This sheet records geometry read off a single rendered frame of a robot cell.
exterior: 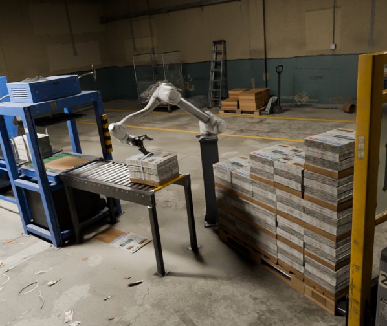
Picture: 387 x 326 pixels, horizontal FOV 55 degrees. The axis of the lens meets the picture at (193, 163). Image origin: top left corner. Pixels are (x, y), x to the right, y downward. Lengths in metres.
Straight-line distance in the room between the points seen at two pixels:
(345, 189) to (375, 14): 7.25
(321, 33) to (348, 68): 1.05
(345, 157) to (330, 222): 0.47
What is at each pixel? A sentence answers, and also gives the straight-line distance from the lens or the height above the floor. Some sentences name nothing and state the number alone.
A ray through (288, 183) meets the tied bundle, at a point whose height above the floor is 0.92.
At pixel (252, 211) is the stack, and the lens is 3.35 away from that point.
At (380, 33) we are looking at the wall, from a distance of 9.58.
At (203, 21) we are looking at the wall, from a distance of 11.52.
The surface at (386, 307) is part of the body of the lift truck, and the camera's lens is 2.53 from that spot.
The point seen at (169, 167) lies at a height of 0.94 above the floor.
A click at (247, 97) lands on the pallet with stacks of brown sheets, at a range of 9.70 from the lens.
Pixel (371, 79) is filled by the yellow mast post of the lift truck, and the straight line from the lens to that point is 2.06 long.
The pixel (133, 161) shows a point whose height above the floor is 1.02.
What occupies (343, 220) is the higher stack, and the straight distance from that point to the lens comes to 2.75.
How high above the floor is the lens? 2.01
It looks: 18 degrees down
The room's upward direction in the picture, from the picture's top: 6 degrees counter-clockwise
